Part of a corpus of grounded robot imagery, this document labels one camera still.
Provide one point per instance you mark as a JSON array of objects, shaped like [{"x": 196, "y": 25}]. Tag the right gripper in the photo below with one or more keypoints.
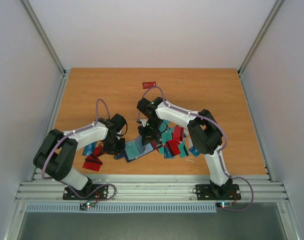
[{"x": 147, "y": 135}]

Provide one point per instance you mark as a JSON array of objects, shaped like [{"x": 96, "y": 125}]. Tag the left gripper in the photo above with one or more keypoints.
[{"x": 119, "y": 151}]

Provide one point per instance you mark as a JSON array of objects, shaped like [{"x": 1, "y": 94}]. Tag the dark blue card holder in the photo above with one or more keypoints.
[{"x": 135, "y": 150}]

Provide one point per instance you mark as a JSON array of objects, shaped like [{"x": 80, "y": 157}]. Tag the teal card top pile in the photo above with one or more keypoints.
[{"x": 163, "y": 126}]

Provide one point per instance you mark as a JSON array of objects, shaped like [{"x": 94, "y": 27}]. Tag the teal card pile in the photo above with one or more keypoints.
[
  {"x": 163, "y": 126},
  {"x": 166, "y": 136}
]

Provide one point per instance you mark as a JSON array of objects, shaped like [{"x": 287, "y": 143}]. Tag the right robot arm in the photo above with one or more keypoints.
[{"x": 203, "y": 130}]

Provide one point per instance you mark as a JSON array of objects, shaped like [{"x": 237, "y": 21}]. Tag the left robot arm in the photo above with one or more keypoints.
[{"x": 56, "y": 154}]

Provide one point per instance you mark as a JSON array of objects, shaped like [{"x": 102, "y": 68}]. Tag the red card left upper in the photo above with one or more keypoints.
[{"x": 96, "y": 154}]

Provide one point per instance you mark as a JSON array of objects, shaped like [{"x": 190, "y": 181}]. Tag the teal card pile left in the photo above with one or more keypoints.
[{"x": 166, "y": 136}]

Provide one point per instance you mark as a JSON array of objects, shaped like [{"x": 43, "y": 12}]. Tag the blue VIP card left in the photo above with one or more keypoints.
[{"x": 89, "y": 149}]

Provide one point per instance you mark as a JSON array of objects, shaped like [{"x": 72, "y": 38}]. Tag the blue VIP card pile bottom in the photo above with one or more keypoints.
[{"x": 167, "y": 154}]

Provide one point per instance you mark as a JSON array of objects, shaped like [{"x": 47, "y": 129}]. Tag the red card pile centre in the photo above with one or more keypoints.
[{"x": 178, "y": 134}]

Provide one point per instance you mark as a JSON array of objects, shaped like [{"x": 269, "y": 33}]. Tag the teal card black stripe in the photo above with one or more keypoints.
[{"x": 183, "y": 150}]

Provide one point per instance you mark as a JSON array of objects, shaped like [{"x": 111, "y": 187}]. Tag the blue VIP card right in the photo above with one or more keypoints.
[{"x": 194, "y": 151}]

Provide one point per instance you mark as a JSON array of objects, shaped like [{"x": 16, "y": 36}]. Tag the lone red card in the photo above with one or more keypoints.
[{"x": 147, "y": 85}]

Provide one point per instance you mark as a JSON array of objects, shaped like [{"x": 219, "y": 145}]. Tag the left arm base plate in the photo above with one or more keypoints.
[{"x": 90, "y": 192}]

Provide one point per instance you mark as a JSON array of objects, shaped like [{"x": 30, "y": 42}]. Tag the grey cable duct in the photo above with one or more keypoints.
[{"x": 116, "y": 208}]

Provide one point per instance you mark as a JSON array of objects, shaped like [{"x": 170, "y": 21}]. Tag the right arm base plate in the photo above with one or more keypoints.
[{"x": 207, "y": 192}]

